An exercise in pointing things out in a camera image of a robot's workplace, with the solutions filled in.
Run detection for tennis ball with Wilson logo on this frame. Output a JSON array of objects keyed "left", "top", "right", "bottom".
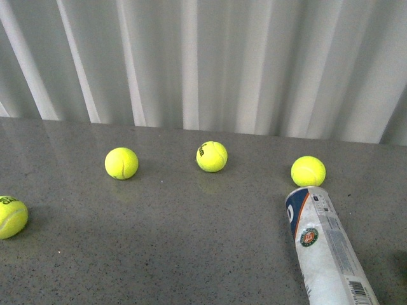
[{"left": 196, "top": 141, "right": 228, "bottom": 173}]

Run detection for tennis ball far left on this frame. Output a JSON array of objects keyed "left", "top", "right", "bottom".
[{"left": 1, "top": 196, "right": 28, "bottom": 240}]

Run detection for white pleated curtain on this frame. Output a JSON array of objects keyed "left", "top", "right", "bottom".
[{"left": 1, "top": 1, "right": 406, "bottom": 145}]

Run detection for tennis ball far right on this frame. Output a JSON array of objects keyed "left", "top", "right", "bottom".
[{"left": 291, "top": 156, "right": 326, "bottom": 187}]

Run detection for clear plastic tennis ball can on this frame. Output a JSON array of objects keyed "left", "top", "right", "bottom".
[{"left": 286, "top": 186, "right": 378, "bottom": 304}]

